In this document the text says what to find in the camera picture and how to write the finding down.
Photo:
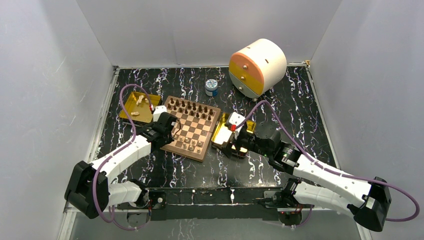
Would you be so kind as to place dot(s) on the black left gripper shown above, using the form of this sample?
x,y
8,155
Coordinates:
x,y
170,138

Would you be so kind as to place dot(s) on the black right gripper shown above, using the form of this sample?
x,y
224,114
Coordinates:
x,y
236,142

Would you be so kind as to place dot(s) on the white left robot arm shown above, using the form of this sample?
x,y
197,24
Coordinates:
x,y
91,189

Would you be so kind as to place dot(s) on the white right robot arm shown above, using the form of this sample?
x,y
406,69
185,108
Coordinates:
x,y
367,202

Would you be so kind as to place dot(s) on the gold tin with white pieces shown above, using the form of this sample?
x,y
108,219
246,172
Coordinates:
x,y
146,114

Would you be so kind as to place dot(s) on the row of dark chess pieces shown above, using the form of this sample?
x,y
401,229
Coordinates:
x,y
184,109

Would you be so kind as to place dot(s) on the wooden chess board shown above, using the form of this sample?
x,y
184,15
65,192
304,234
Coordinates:
x,y
194,129

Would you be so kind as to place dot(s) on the empty gold square tin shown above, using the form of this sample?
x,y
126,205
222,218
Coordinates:
x,y
222,134

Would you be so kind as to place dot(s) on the small blue white jar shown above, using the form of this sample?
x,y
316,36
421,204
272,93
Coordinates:
x,y
211,87

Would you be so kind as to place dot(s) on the round pastel drawer cabinet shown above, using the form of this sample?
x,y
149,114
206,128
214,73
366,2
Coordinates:
x,y
257,67

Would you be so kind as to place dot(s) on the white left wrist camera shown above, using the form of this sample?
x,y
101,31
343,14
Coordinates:
x,y
158,111

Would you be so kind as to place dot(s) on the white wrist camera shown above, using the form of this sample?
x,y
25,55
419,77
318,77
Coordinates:
x,y
235,123
158,111

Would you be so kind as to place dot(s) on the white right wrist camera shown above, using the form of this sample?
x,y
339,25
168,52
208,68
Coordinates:
x,y
235,123

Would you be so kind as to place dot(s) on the aluminium front rail frame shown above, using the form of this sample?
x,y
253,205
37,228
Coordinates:
x,y
239,213

